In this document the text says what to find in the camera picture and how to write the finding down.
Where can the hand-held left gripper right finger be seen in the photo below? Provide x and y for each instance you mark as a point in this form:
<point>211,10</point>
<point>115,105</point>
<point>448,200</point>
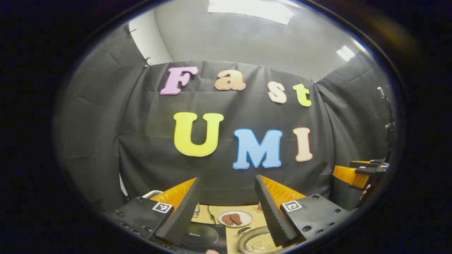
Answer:
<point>272,215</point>

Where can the black induction cooktop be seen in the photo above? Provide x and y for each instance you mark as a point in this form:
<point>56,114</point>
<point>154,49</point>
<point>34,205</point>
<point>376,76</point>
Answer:
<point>206,237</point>

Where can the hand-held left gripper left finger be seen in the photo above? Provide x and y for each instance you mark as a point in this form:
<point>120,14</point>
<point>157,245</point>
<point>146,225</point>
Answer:
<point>183,215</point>

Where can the brown meat piece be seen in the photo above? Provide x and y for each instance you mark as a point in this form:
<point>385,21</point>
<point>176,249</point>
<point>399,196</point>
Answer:
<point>227,220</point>
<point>236,218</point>

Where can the white round plate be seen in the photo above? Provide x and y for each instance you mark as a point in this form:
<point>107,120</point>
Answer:
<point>247,218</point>

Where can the black backdrop cloth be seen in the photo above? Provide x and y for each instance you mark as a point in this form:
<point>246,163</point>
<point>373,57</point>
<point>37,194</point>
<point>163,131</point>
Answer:
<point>141,141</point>

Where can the pile of soybeans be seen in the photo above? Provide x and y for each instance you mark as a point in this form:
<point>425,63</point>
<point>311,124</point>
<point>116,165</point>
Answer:
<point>259,244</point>

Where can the large ceiling light panel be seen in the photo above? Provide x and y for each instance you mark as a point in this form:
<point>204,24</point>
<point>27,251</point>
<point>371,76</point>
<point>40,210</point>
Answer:
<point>250,8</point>

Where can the small ceiling light panel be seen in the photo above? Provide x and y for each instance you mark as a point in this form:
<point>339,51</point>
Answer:
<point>345,53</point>

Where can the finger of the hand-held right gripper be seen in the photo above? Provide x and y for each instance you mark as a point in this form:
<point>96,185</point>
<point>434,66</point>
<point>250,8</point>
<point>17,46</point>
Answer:
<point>348,176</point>
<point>374,163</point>

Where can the white toaster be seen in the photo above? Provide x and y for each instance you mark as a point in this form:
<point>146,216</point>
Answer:
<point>152,194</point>

